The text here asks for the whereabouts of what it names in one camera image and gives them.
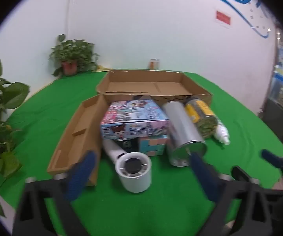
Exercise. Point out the silver tin can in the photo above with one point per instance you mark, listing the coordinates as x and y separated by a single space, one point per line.
183 130

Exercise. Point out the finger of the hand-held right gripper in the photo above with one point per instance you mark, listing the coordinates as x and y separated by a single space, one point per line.
241 173
270 156

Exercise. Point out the potted plant in red pot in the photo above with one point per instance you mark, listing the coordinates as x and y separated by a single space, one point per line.
72 54

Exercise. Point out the green table cloth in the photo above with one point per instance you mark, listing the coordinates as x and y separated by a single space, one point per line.
156 213

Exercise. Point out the brown cardboard box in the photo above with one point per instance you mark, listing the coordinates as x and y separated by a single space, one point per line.
141 86

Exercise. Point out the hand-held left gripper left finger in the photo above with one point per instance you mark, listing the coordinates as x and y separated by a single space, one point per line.
78 177

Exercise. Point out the yellow item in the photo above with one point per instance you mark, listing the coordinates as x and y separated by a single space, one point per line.
103 68

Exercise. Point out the red wall sign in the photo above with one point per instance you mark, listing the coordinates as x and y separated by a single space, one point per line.
223 17

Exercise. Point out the yellow label glass jar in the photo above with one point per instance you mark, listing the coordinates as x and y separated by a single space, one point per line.
201 116

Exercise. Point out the white spray bottle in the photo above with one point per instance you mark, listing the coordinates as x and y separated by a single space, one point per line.
223 132

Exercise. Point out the small black box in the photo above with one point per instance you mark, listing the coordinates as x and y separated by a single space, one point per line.
129 145

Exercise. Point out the small orange jar by wall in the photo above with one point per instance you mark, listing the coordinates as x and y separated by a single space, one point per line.
154 64

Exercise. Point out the colourful printed toy box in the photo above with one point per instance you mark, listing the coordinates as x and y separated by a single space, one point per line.
134 118

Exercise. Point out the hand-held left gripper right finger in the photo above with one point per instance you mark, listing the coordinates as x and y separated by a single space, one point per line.
204 177

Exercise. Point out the pastel puzzle cube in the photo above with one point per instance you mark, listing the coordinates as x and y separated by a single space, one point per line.
153 145

